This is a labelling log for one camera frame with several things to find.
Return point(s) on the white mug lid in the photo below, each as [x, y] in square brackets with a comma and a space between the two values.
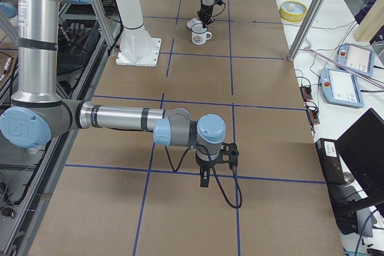
[193, 22]

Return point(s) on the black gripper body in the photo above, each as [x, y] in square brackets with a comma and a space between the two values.
[206, 9]
[204, 165]

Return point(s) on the white enamel mug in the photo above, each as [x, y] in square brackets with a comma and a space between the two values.
[200, 34]

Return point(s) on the black laptop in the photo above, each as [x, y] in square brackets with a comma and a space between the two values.
[361, 148]

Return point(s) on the black box device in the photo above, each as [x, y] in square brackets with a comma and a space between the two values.
[329, 160]

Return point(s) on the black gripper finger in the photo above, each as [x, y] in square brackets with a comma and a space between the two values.
[204, 179]

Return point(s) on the aluminium frame post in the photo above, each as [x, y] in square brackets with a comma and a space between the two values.
[304, 29]

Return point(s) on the orange black connector block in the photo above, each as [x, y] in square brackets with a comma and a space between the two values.
[306, 93]

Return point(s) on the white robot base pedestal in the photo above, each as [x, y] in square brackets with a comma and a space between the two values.
[137, 47]

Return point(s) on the near teach pendant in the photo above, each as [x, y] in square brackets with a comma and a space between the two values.
[341, 88]

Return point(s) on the far teach pendant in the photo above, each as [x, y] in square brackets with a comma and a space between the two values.
[356, 58]

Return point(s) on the yellow white round container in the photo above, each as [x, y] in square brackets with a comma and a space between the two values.
[292, 11]

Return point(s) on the teach pendant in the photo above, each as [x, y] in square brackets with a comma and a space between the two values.
[356, 58]
[341, 88]

